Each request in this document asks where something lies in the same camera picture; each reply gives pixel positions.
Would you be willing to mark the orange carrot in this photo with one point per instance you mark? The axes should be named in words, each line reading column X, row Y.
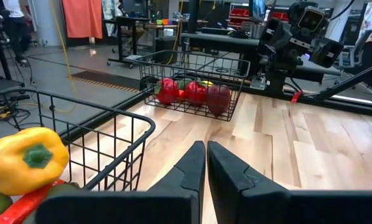
column 21, row 205

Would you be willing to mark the black hazard striped floor mat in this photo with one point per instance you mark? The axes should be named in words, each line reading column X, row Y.
column 105, row 80

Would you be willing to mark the red storage bin rack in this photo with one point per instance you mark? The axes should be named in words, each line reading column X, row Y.
column 239, row 15

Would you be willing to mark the black diagonal strut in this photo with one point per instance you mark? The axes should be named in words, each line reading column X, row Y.
column 351, row 81

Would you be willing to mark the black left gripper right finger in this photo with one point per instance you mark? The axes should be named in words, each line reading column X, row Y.
column 251, row 202

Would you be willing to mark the black vertical pole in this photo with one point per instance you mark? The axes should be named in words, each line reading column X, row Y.
column 193, row 15

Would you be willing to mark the green avocado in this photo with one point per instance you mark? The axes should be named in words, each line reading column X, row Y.
column 183, row 84

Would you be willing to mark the red tomato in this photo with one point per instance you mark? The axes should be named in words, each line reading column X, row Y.
column 194, row 93

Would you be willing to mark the yellow lemon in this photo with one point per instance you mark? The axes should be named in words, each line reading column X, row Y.
column 207, row 83

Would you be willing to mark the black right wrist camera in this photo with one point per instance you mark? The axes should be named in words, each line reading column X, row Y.
column 312, row 19

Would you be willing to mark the orange cloth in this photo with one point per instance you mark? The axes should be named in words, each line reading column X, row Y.
column 81, row 18

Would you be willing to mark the grey desk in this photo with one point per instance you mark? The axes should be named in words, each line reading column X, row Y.
column 223, row 39

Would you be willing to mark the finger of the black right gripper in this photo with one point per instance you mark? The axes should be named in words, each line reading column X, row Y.
column 276, row 32
column 326, row 53

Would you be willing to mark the small cherry tomato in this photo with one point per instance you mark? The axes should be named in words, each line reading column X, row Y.
column 180, row 95

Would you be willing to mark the black standing desk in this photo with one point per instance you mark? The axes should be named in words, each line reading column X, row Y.
column 127, row 21

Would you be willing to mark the black equipment box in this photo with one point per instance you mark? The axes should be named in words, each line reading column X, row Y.
column 165, row 49

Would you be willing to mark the black monitor stand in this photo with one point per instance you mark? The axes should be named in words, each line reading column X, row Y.
column 1, row 46

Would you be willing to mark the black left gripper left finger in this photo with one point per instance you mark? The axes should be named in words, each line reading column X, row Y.
column 173, row 199

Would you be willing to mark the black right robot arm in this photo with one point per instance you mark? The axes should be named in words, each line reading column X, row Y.
column 280, row 81

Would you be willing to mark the grey office chair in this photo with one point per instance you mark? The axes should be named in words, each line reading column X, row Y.
column 360, row 46

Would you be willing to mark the dark green cucumber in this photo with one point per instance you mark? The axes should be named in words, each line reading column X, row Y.
column 63, row 189

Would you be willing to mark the dark red apple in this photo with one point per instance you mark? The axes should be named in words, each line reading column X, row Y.
column 218, row 100

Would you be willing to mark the yellow bell pepper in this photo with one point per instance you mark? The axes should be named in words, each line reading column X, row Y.
column 12, row 155

